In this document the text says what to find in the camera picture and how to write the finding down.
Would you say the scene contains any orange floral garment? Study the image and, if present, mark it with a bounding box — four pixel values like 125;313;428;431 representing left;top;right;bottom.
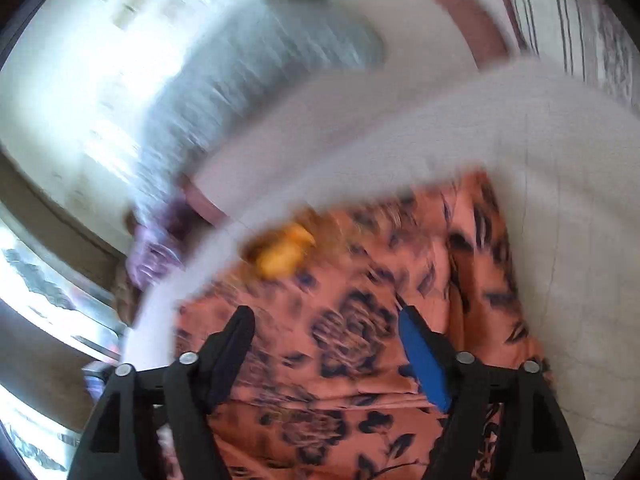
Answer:
165;170;556;480

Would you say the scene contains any striped curtain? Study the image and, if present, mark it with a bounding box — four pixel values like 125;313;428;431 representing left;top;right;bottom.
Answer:
492;0;637;106

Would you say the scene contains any grey crumpled cloth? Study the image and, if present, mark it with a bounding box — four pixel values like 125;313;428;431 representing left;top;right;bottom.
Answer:
135;0;390;223

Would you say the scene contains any white blanket with pink border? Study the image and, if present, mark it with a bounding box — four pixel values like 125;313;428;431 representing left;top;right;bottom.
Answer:
180;0;518;223

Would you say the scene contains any window with wooden frame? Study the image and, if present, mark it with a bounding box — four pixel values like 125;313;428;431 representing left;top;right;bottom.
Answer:
0;160;128;476

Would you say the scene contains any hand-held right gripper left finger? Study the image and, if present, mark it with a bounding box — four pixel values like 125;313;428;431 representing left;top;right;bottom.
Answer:
67;305;256;480

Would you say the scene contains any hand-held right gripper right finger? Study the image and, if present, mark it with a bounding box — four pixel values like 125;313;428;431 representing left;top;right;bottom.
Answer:
397;304;587;480

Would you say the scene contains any purple patterned cloth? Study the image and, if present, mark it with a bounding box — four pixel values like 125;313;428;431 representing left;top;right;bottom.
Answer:
124;195;201;293

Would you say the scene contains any bed with white cover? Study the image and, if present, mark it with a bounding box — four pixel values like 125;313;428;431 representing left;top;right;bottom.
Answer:
120;55;640;480

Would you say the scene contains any yellow cloth piece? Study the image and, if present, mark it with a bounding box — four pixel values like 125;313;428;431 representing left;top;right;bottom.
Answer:
254;224;317;281

